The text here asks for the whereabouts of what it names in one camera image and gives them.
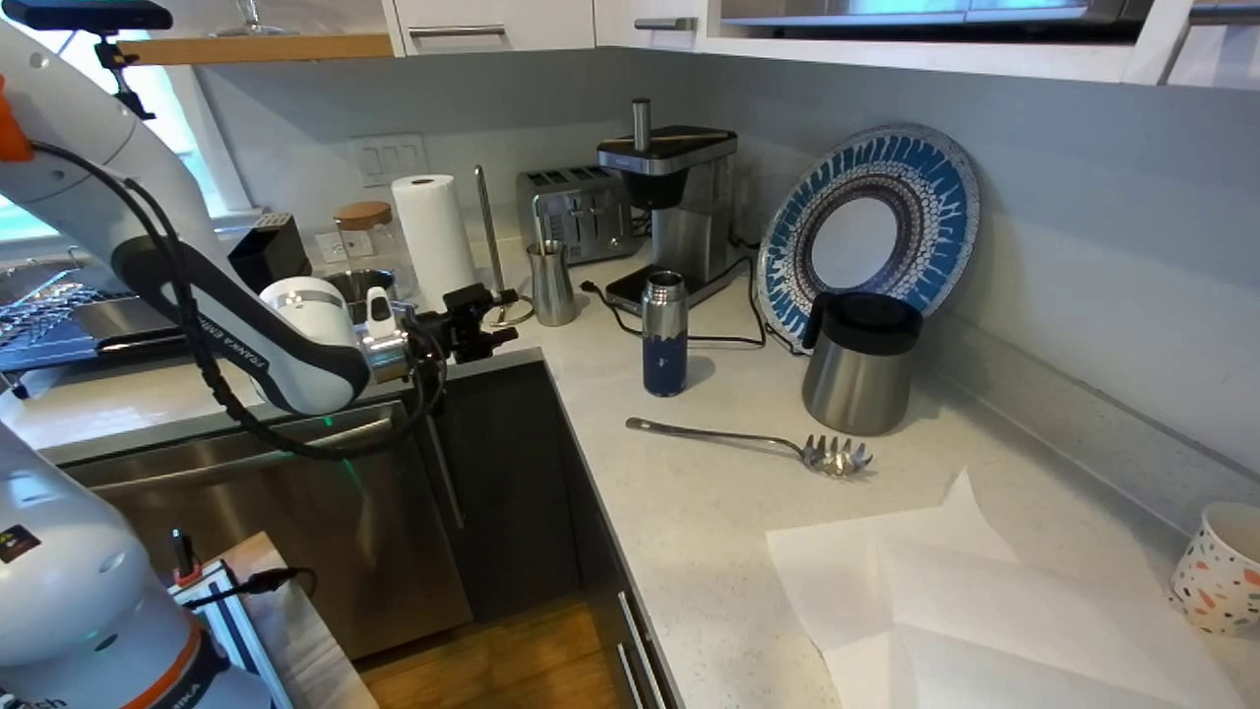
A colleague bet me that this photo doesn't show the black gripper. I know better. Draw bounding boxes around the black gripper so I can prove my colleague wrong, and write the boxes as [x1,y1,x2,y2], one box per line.
[402,283,511,367]

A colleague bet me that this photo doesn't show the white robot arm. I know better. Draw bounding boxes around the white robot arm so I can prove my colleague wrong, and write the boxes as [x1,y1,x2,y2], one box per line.
[0,23,371,709]

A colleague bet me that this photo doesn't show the white paper towel roll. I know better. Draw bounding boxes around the white paper towel roll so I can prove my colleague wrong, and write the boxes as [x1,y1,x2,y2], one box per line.
[390,174,478,311]

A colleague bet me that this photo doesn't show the small steel milk pitcher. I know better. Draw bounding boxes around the small steel milk pitcher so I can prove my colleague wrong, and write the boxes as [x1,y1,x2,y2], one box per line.
[528,240,579,326]

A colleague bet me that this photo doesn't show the glass jar wooden lid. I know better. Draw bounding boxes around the glass jar wooden lid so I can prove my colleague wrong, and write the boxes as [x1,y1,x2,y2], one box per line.
[334,202,414,300]

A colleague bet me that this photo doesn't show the silver toaster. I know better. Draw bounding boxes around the silver toaster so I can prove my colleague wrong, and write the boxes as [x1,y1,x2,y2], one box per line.
[516,166,642,265]

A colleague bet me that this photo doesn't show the blue steel travel mug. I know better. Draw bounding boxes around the blue steel travel mug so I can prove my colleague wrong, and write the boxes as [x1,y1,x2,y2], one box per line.
[642,268,691,399]

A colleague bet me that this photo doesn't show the black lower kitchen cabinets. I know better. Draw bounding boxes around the black lower kitchen cabinets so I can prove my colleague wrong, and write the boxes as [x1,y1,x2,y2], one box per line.
[421,363,683,709]

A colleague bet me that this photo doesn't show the stainless steel dishwasher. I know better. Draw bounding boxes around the stainless steel dishwasher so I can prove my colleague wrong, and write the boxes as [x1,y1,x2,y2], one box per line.
[71,405,473,659]

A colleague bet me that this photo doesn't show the silver drip coffee maker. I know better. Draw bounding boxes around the silver drip coffee maker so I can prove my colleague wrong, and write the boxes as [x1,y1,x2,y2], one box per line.
[600,97,740,311]

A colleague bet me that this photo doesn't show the steel pasta spoon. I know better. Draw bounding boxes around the steel pasta spoon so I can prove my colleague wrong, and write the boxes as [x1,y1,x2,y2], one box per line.
[631,416,873,481]

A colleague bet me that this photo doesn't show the steel canister black lid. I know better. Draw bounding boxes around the steel canister black lid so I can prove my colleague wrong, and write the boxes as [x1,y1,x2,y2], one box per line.
[804,290,923,436]

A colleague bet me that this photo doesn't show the blue patterned decorative plate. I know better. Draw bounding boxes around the blue patterned decorative plate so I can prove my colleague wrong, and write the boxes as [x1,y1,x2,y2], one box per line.
[754,121,985,351]

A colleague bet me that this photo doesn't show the white parchment paper sheet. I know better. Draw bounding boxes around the white parchment paper sheet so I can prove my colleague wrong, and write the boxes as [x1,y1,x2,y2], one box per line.
[767,477,1245,709]

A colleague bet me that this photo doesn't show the white upper cabinets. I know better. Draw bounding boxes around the white upper cabinets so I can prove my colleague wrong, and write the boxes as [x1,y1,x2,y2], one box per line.
[384,0,1260,92]

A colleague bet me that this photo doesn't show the polka dot paper cup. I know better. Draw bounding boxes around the polka dot paper cup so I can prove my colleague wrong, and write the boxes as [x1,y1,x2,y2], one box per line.
[1171,499,1260,633]

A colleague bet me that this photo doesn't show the black coffee maker cord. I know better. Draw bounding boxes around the black coffee maker cord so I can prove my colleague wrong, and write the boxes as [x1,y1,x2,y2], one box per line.
[579,256,791,355]

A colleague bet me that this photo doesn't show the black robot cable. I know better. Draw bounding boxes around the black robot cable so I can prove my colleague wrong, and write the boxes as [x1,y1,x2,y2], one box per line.
[24,139,448,464]

